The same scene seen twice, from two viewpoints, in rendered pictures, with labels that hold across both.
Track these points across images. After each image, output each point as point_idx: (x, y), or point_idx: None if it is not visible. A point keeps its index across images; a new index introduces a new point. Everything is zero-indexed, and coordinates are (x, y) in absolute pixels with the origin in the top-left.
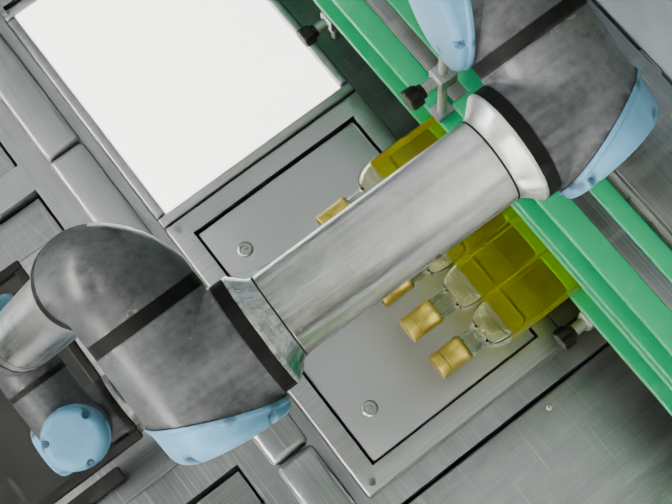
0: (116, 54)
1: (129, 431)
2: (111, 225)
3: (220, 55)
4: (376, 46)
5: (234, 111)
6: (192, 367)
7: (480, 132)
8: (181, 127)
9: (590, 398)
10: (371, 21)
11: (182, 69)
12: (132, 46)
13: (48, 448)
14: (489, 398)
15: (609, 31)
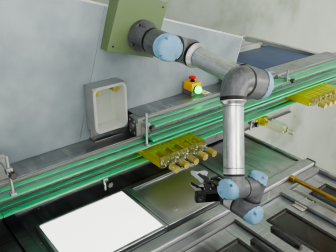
0: (99, 240)
1: (237, 240)
2: (224, 78)
3: (105, 215)
4: (125, 154)
5: (127, 211)
6: (255, 68)
7: (196, 48)
8: (131, 223)
9: (209, 160)
10: (117, 154)
11: (109, 223)
12: (97, 236)
13: (263, 176)
14: (214, 167)
15: (137, 107)
